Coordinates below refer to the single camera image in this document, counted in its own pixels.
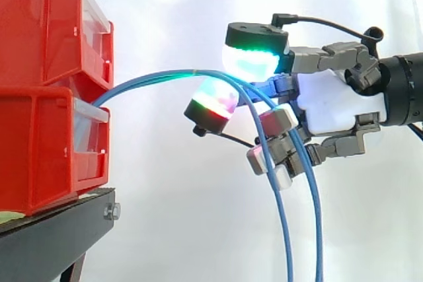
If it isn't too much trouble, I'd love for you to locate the thin black cable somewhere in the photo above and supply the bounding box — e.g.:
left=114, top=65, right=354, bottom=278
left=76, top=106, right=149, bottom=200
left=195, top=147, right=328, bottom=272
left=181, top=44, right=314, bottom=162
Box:
left=218, top=131, right=258, bottom=148
left=295, top=15, right=385, bottom=59

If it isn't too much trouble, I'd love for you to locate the black stand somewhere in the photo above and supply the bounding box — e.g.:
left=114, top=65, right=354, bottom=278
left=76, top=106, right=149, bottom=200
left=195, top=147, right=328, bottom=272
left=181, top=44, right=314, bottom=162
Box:
left=0, top=186, right=122, bottom=282

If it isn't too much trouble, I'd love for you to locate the blue cable bundle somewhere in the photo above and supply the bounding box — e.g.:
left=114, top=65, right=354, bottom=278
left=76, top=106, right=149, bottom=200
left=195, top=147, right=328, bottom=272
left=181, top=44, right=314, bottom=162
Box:
left=90, top=68, right=325, bottom=282

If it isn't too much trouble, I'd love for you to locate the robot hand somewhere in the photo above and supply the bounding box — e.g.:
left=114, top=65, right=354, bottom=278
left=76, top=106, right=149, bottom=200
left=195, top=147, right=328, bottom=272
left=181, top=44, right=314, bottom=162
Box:
left=183, top=13, right=388, bottom=191

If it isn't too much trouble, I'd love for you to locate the red bin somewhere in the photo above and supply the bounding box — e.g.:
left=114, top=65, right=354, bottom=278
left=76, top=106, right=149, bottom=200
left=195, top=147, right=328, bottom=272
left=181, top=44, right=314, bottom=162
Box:
left=0, top=0, right=115, bottom=94
left=0, top=85, right=112, bottom=217

